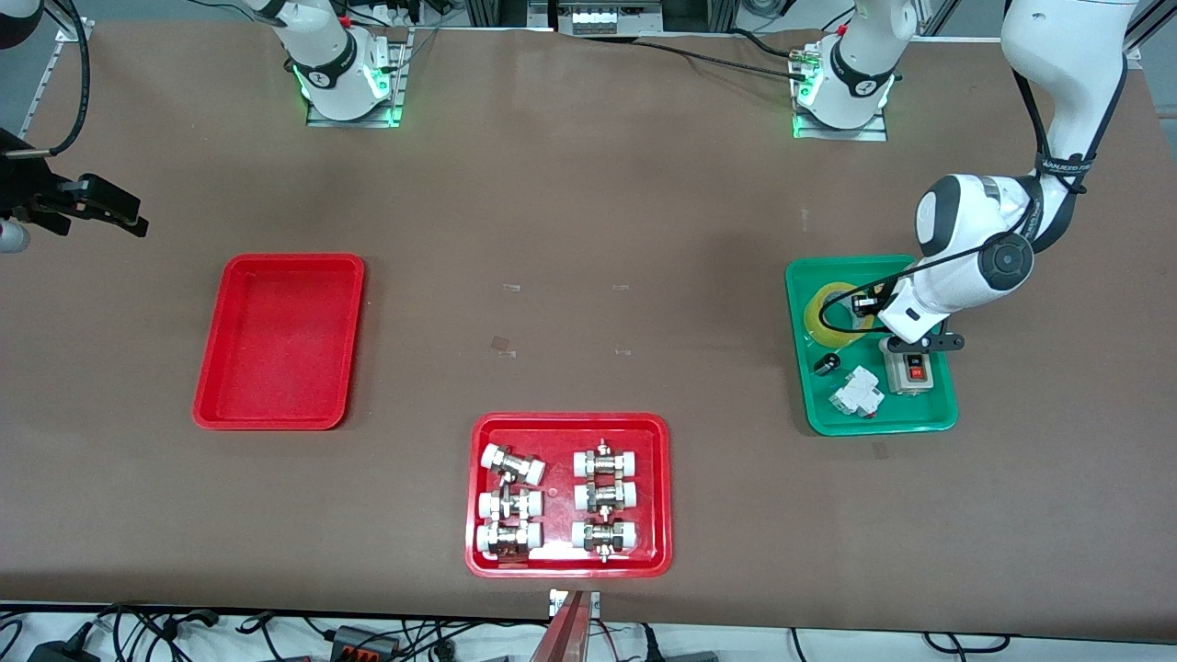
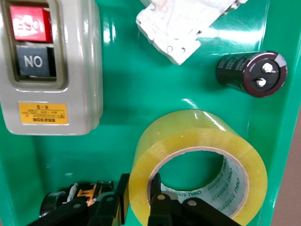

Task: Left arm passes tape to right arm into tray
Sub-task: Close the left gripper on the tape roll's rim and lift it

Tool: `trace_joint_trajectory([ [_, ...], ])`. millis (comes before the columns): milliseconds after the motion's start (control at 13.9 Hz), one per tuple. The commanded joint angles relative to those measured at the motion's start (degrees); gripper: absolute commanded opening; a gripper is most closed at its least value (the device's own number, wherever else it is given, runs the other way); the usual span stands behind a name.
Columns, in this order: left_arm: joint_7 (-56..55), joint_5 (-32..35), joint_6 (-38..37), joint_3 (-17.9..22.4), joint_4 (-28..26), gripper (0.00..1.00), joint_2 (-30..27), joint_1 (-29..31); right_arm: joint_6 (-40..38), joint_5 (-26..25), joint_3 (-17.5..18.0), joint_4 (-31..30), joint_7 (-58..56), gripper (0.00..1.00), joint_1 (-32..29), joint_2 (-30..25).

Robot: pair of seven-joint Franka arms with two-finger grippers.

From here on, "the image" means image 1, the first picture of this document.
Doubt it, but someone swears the yellowish clear tape roll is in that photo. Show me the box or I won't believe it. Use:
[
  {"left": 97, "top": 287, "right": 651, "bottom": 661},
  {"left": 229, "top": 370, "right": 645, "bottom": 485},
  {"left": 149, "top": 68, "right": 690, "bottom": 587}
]
[{"left": 805, "top": 280, "right": 882, "bottom": 348}]

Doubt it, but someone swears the green plastic tray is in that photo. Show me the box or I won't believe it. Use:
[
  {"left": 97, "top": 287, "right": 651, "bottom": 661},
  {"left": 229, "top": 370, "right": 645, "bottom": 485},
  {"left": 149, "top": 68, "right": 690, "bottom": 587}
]
[{"left": 784, "top": 255, "right": 959, "bottom": 437}]

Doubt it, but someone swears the red plastic tray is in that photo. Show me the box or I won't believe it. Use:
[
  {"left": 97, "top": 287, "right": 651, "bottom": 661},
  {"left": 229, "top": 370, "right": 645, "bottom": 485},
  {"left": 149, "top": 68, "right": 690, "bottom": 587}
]
[{"left": 191, "top": 253, "right": 366, "bottom": 431}]

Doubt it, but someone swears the red tray holding fittings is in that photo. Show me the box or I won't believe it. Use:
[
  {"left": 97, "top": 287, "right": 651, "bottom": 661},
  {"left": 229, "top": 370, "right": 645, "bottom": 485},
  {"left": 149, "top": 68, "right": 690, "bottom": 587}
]
[{"left": 464, "top": 412, "right": 673, "bottom": 579}]

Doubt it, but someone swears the white circuit breaker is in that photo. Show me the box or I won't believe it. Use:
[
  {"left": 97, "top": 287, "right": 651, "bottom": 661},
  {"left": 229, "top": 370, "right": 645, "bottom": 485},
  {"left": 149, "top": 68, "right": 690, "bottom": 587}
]
[{"left": 828, "top": 365, "right": 886, "bottom": 420}]

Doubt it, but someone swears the white-capped metal pipe fitting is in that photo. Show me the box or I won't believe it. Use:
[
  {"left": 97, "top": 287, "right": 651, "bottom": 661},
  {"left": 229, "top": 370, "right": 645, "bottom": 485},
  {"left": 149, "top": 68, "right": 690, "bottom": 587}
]
[
  {"left": 481, "top": 443, "right": 546, "bottom": 485},
  {"left": 476, "top": 522, "right": 543, "bottom": 560},
  {"left": 571, "top": 518, "right": 639, "bottom": 562},
  {"left": 574, "top": 441, "right": 642, "bottom": 479},
  {"left": 574, "top": 480, "right": 638, "bottom": 514},
  {"left": 478, "top": 487, "right": 543, "bottom": 522}
]

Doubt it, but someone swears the white power strip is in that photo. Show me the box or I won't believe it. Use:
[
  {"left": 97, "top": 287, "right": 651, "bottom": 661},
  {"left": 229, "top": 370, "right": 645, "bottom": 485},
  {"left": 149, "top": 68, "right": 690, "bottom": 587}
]
[{"left": 556, "top": 0, "right": 665, "bottom": 36}]

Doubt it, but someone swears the black power adapter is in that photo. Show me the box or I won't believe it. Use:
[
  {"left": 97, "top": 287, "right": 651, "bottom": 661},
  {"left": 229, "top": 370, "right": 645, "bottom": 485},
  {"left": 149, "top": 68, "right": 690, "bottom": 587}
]
[{"left": 28, "top": 637, "right": 102, "bottom": 662}]

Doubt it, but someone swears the red metal bar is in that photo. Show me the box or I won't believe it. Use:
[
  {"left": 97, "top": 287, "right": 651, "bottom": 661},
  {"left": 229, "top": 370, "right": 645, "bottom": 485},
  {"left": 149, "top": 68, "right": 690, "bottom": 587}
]
[{"left": 529, "top": 591, "right": 589, "bottom": 662}]

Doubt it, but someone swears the black connector box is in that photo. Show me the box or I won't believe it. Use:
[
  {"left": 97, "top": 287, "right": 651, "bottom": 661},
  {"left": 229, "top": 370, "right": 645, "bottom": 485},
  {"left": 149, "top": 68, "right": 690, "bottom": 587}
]
[{"left": 329, "top": 624, "right": 402, "bottom": 659}]

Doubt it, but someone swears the grey on-off switch box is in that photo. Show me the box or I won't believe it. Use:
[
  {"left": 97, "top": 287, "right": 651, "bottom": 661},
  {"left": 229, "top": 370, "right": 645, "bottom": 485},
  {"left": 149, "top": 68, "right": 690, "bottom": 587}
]
[{"left": 881, "top": 349, "right": 941, "bottom": 397}]

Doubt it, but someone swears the aluminium frame rail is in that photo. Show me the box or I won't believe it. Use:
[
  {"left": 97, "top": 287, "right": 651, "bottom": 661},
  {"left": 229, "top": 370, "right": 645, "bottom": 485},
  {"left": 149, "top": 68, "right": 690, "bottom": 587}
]
[
  {"left": 18, "top": 17, "right": 93, "bottom": 139},
  {"left": 1126, "top": 0, "right": 1177, "bottom": 70}
]

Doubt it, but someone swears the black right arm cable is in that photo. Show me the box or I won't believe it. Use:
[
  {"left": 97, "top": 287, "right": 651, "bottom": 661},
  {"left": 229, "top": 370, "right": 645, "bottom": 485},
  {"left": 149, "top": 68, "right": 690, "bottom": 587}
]
[{"left": 5, "top": 0, "right": 93, "bottom": 159}]

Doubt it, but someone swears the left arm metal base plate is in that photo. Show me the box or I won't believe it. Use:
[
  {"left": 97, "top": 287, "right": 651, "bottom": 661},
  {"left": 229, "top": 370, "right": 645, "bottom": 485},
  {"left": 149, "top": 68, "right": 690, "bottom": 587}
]
[{"left": 793, "top": 46, "right": 889, "bottom": 142}]

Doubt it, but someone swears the black cable on table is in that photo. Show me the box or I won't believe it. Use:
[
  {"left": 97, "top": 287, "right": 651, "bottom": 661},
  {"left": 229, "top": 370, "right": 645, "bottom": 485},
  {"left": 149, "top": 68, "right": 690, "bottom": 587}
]
[{"left": 630, "top": 37, "right": 815, "bottom": 84}]

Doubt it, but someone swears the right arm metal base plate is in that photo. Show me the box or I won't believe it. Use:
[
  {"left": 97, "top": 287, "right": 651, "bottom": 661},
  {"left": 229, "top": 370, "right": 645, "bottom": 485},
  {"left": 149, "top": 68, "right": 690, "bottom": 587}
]
[{"left": 306, "top": 26, "right": 407, "bottom": 128}]

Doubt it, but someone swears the black hanging cable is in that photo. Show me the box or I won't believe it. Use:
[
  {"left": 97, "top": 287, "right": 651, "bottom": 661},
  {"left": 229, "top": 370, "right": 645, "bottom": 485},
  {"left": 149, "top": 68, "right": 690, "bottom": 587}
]
[{"left": 922, "top": 631, "right": 1014, "bottom": 656}]

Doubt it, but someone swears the silver metal bracket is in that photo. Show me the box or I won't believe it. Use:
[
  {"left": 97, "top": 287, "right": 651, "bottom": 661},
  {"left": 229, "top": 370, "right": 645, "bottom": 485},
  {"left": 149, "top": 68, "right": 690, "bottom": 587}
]
[{"left": 549, "top": 588, "right": 601, "bottom": 619}]

